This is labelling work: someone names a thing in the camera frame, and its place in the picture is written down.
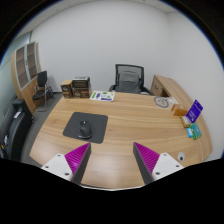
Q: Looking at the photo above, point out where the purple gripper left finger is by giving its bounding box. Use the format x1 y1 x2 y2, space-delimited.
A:
41 142 93 186

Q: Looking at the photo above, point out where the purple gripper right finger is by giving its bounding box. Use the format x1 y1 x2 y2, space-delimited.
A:
131 141 185 185

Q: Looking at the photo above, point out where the dark grey computer mouse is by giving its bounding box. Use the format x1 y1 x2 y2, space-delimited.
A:
79 121 92 139

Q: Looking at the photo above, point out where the dark grey mouse pad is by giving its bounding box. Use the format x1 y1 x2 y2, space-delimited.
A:
63 112 108 144

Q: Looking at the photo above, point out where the teal small packet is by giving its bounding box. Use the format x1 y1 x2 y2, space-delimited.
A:
187 128 193 138

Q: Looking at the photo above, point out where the yellow small box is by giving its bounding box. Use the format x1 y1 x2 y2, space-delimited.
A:
180 116 190 128

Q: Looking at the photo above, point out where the green packet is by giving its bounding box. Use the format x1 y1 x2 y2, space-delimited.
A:
190 123 202 140

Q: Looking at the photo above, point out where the orange brown box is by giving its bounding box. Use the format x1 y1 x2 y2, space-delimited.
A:
171 104 188 116

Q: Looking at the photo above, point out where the white green printed sheet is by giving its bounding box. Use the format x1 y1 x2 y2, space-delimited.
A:
90 91 115 102

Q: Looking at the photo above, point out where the purple standing card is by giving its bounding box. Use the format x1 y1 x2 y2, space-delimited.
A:
186 100 203 123

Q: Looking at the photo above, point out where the small brown cardboard box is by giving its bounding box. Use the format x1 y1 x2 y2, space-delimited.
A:
61 80 73 98

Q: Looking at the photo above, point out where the black printer machine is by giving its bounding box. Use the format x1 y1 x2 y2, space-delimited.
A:
0 99 33 162

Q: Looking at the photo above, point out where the large dark cardboard box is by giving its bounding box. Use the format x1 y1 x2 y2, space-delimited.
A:
72 76 91 98

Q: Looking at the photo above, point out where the wooden side cabinet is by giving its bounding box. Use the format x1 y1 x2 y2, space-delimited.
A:
151 75 193 106

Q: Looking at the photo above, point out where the black visitor chair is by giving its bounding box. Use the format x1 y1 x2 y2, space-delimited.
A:
32 71 54 105

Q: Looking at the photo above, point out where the grey mesh office chair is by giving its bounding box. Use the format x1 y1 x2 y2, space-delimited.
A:
109 64 153 96

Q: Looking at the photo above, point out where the wooden glass-door cabinet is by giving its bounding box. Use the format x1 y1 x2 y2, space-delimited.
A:
11 42 41 113

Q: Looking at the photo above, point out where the white desk cable grommet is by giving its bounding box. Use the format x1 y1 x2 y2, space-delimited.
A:
177 152 185 162

